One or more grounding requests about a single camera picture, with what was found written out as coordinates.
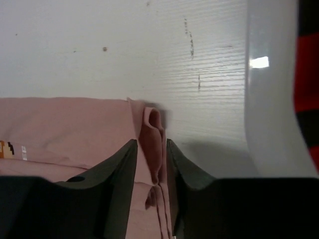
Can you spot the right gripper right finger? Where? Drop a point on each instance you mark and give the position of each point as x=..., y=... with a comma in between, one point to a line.
x=205, y=207

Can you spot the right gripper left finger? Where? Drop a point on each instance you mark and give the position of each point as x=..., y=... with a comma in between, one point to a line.
x=92, y=205

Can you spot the pink t shirt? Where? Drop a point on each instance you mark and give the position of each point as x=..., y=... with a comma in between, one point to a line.
x=58, y=138

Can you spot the white t shirt red print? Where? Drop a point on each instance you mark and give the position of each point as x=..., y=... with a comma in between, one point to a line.
x=306, y=92

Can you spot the white plastic basket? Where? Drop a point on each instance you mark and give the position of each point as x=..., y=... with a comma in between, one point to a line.
x=273, y=136

